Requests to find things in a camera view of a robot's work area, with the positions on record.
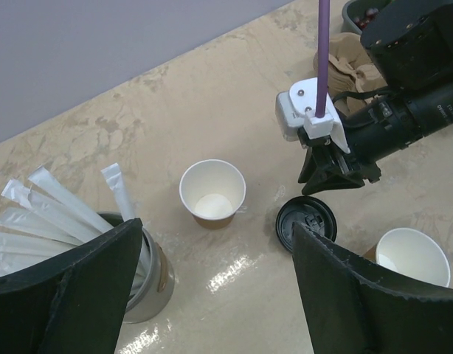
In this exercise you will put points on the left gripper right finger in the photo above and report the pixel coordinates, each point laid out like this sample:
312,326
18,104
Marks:
353,305

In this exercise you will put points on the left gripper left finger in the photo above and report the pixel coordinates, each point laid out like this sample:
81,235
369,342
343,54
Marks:
74,302

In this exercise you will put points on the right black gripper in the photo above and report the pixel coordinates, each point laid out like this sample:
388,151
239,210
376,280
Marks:
373,133

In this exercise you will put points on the black plastic cup lid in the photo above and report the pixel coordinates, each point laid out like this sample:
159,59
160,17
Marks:
312,212

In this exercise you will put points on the brown paper coffee cup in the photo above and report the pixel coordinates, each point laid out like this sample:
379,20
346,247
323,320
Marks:
212,191

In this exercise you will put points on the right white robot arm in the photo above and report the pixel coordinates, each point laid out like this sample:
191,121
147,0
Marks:
411,45

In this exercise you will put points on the grey straw holder tin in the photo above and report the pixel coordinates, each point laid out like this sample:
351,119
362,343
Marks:
149,284

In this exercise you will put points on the cardboard cup carrier tray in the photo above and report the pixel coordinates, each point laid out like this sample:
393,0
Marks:
349,66

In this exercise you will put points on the grey fruit tray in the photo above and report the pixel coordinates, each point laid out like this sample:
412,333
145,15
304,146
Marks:
357,8

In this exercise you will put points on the dark red grapes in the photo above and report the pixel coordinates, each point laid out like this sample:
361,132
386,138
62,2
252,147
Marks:
369,14

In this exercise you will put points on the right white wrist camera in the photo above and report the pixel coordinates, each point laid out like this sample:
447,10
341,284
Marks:
295,109

